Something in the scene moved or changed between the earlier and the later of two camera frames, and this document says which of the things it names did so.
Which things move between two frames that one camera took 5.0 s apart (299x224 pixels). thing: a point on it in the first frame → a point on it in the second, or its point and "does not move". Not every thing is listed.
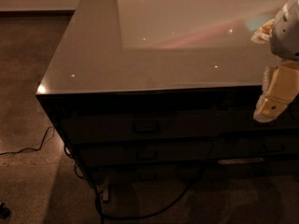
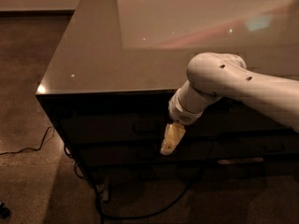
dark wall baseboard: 54,13 does not move
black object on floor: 5,213 does not move
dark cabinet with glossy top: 164,84 does not move
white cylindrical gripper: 286,35 → 182,115
